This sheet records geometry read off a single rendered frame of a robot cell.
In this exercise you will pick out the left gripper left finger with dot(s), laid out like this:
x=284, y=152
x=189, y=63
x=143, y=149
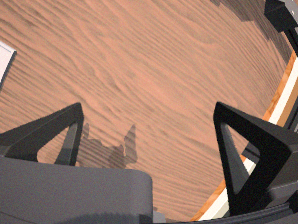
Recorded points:
x=25, y=141

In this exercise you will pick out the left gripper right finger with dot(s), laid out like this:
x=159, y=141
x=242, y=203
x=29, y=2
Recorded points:
x=278, y=163

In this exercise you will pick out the white shallow tray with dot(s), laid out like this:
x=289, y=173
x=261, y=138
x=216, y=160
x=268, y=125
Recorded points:
x=6, y=57

